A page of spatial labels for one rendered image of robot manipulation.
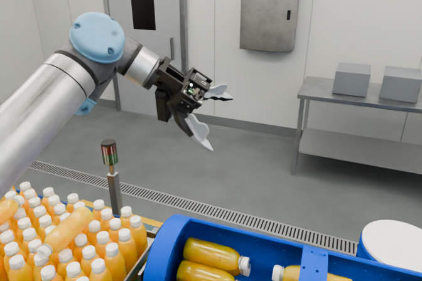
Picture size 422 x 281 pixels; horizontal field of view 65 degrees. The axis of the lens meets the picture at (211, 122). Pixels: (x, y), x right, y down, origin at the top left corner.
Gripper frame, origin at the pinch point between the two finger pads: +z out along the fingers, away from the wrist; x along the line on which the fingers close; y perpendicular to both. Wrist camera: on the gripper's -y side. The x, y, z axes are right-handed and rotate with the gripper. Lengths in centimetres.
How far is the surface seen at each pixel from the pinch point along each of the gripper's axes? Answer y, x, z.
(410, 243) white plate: -13, 10, 89
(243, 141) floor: -266, 173, 143
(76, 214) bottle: -62, -22, -13
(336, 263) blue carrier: -14, -10, 56
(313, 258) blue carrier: -6.9, -15.0, 40.1
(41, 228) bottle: -79, -28, -20
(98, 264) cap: -52, -33, -1
